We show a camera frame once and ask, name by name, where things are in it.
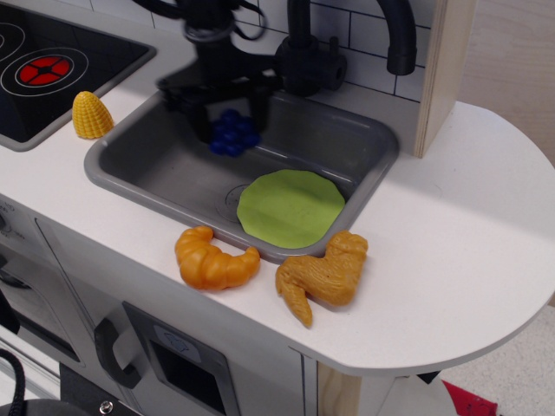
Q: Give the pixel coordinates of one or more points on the grey toy sink basin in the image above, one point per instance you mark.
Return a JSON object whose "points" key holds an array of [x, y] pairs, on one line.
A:
{"points": [[154, 158]]}

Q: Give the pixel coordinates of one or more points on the orange toy croissant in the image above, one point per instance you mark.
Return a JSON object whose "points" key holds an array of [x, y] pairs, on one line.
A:
{"points": [[205, 266]]}

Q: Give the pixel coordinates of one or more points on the black toy stovetop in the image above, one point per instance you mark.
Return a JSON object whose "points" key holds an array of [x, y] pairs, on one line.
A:
{"points": [[46, 62]]}

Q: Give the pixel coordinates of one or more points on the toy fried chicken wing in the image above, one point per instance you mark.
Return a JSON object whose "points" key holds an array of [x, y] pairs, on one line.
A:
{"points": [[332, 278]]}

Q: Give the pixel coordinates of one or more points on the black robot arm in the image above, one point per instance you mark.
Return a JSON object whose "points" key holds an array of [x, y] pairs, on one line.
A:
{"points": [[199, 14]]}

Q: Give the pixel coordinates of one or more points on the wooden side panel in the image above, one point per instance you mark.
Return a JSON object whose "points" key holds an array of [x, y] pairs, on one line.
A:
{"points": [[447, 52]]}

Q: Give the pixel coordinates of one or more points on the yellow toy corn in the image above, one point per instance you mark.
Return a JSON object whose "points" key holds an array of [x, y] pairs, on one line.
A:
{"points": [[91, 119]]}

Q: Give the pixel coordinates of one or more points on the black oven door handle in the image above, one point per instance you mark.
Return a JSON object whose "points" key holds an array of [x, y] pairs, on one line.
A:
{"points": [[106, 335]]}

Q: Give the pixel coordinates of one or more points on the black toy faucet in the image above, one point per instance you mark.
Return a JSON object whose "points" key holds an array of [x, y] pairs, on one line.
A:
{"points": [[306, 68]]}

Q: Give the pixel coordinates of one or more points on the green toy plate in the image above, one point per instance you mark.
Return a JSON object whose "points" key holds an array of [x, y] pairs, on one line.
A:
{"points": [[290, 209]]}

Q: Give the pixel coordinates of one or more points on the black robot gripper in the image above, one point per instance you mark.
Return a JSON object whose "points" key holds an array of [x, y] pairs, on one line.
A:
{"points": [[221, 72]]}

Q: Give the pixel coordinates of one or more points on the red cloth on floor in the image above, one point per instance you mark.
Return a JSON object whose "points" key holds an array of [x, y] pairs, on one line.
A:
{"points": [[470, 404]]}

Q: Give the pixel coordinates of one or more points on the blue toy blueberries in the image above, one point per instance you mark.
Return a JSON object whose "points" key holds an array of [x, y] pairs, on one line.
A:
{"points": [[233, 133]]}

